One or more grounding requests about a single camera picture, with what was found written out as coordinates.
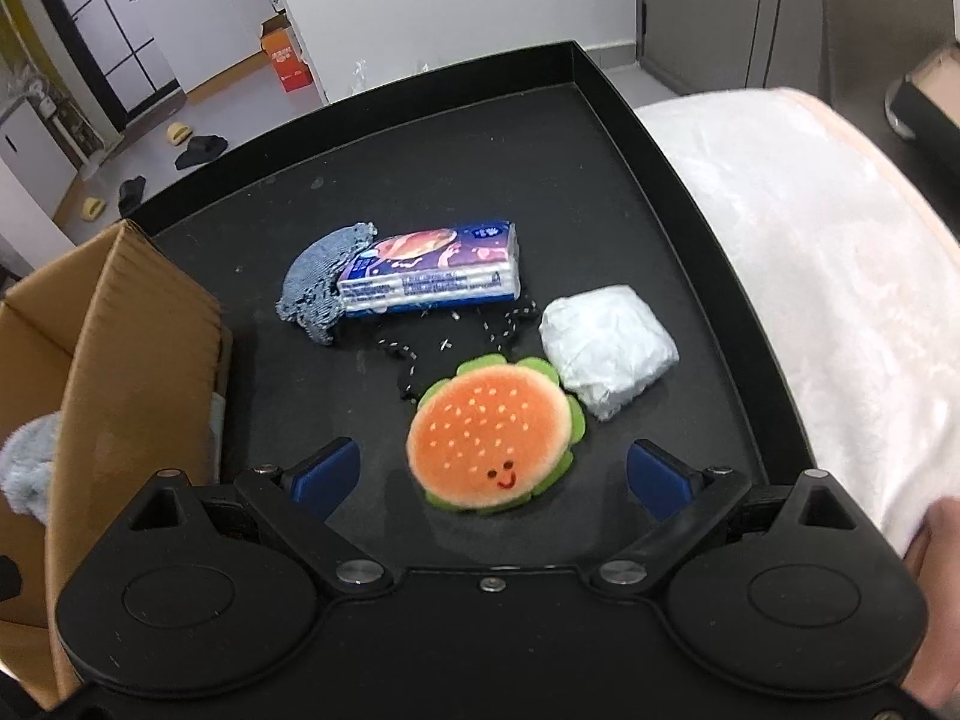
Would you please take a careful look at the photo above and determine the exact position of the black and white cord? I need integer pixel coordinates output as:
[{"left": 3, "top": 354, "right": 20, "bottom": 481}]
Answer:
[{"left": 375, "top": 301, "right": 542, "bottom": 407}]

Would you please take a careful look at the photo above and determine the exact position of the orange box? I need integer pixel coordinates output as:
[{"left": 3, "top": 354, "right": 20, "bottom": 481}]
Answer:
[{"left": 259, "top": 15, "right": 312, "bottom": 95}]

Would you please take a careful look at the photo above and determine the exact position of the white blanket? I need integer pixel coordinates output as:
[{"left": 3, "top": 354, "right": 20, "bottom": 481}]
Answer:
[{"left": 634, "top": 86, "right": 960, "bottom": 563}]

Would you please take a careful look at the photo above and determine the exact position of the black tray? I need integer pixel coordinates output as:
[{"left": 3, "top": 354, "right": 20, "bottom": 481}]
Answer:
[{"left": 124, "top": 41, "right": 820, "bottom": 571}]

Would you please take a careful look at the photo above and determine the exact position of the blue tissue pack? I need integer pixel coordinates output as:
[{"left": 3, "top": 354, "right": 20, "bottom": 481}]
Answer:
[{"left": 335, "top": 221, "right": 524, "bottom": 318}]

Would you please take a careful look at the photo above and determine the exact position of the grey panel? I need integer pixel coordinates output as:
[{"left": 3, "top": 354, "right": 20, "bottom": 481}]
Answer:
[{"left": 821, "top": 0, "right": 960, "bottom": 102}]

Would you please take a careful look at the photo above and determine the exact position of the grey knitted cloth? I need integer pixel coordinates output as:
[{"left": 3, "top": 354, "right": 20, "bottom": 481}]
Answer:
[{"left": 276, "top": 220, "right": 380, "bottom": 347}]

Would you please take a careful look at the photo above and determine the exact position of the white packet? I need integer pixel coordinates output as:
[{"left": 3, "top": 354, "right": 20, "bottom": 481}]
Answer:
[{"left": 538, "top": 283, "right": 680, "bottom": 422}]

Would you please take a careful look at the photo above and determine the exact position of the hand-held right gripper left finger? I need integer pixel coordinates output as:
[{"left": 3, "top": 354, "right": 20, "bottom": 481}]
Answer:
[{"left": 120, "top": 437, "right": 395, "bottom": 602}]

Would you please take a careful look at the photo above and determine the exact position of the black framed glass door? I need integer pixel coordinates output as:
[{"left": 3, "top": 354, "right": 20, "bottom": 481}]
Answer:
[{"left": 45, "top": 0, "right": 185, "bottom": 125}]

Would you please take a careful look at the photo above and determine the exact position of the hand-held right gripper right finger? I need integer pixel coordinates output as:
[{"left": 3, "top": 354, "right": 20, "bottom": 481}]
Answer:
[{"left": 591, "top": 439, "right": 863, "bottom": 602}]

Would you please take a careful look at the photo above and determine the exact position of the brown board with black frame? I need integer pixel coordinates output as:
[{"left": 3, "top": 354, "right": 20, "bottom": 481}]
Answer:
[{"left": 885, "top": 45, "right": 960, "bottom": 158}]

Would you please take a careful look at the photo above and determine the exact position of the white kitchen cabinet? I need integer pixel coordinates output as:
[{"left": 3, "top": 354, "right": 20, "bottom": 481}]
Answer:
[{"left": 127, "top": 0, "right": 331, "bottom": 106}]

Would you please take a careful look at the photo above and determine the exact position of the cardboard box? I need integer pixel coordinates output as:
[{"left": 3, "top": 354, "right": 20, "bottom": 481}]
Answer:
[{"left": 0, "top": 219, "right": 233, "bottom": 713}]

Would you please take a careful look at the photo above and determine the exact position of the fluffy blue-grey cloth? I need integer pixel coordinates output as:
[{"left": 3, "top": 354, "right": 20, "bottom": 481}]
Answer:
[{"left": 0, "top": 412, "right": 65, "bottom": 518}]

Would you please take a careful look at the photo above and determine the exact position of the burger plush toy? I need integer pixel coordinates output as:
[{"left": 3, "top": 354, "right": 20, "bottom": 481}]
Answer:
[{"left": 406, "top": 355, "right": 586, "bottom": 517}]

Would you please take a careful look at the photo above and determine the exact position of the grey door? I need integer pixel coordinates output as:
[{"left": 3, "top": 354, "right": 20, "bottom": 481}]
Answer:
[{"left": 637, "top": 0, "right": 826, "bottom": 95}]

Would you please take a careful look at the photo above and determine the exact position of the person's leg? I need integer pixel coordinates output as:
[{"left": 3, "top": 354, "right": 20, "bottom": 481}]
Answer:
[{"left": 904, "top": 499, "right": 960, "bottom": 713}]

